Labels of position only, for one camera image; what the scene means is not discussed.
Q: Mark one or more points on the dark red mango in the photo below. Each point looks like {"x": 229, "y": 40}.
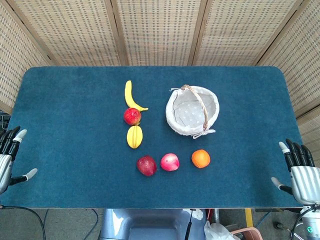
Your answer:
{"x": 146, "y": 166}

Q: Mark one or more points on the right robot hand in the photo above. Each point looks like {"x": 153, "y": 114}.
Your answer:
{"x": 304, "y": 182}

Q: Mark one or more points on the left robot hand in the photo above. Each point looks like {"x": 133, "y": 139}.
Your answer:
{"x": 4, "y": 163}

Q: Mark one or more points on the white plastic bag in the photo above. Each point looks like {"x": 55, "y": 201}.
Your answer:
{"x": 217, "y": 231}

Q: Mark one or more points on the pink plastic bin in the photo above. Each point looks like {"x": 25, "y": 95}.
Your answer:
{"x": 246, "y": 234}

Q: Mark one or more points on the yellow starfruit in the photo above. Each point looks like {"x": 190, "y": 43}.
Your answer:
{"x": 134, "y": 137}

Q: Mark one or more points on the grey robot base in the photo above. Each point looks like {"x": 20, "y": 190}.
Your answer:
{"x": 152, "y": 225}

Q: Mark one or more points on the white fabric-lined wicker basket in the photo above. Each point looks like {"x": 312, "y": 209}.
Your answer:
{"x": 192, "y": 111}

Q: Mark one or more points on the orange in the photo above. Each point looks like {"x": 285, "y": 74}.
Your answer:
{"x": 201, "y": 158}

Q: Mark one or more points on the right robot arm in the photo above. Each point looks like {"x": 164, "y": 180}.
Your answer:
{"x": 310, "y": 222}

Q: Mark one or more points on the blue felt table mat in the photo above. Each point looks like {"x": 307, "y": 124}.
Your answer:
{"x": 75, "y": 140}

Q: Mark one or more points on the woven bamboo folding screen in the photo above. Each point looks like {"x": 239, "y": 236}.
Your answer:
{"x": 160, "y": 30}

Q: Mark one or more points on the yellow banana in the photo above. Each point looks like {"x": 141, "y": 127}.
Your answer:
{"x": 130, "y": 97}

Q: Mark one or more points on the red apple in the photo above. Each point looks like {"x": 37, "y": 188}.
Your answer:
{"x": 132, "y": 116}

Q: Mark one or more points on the pink peach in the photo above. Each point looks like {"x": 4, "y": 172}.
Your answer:
{"x": 169, "y": 162}

